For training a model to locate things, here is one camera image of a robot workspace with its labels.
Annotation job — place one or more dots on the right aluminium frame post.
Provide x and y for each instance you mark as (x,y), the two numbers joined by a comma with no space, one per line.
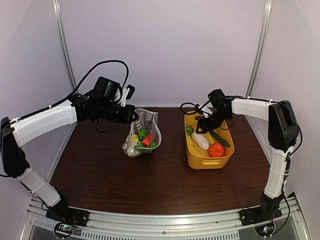
(264,31)

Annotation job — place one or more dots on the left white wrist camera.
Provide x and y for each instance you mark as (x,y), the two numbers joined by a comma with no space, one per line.
(127,93)

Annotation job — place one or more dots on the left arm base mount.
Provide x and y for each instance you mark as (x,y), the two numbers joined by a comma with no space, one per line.
(69,215)

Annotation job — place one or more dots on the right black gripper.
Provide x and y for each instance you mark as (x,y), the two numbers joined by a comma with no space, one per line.
(209,127)

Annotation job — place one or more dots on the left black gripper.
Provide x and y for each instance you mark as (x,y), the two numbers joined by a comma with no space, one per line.
(126,117)

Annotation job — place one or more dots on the circuit board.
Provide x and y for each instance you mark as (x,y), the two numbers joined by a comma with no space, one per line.
(265,230)
(63,230)

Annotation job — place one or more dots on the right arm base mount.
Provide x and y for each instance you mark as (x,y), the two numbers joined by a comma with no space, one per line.
(255,215)

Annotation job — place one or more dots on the orange toy pumpkin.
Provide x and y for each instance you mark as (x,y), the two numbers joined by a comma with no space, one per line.
(216,150)

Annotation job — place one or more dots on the left aluminium frame post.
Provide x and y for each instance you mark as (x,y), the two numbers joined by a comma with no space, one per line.
(63,43)

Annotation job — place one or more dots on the left circuit board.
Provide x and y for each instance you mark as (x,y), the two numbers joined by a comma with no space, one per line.
(63,230)

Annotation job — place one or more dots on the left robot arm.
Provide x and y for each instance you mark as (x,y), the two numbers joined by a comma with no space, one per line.
(106,101)

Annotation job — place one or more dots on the yellow toy squash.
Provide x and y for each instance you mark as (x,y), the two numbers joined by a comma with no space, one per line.
(136,138)

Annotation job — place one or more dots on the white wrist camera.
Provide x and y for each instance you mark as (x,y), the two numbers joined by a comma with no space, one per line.
(127,93)
(203,110)

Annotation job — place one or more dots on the aluminium frame post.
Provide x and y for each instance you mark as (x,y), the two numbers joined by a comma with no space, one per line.
(63,43)
(264,31)

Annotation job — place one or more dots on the front aluminium rail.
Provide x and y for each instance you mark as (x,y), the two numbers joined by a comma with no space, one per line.
(223,225)

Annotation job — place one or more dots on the white toy radish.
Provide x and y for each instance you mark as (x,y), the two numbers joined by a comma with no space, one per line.
(132,152)

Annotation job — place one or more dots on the dotted clear zip bag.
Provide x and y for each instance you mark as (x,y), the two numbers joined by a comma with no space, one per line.
(148,119)

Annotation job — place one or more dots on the orange toy carrot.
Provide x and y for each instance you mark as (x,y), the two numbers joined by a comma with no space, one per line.
(145,138)

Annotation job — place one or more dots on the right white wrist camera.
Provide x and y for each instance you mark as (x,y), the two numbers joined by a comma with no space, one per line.
(203,110)

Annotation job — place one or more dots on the right circuit board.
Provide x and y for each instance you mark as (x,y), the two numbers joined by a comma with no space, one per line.
(265,230)

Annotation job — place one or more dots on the yellow plastic basket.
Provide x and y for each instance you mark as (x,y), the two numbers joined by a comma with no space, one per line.
(199,158)

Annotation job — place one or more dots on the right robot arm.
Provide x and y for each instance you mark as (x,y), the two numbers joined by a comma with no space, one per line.
(283,131)

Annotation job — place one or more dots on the dark green toy cucumber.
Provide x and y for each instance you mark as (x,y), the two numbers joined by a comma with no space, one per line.
(219,139)

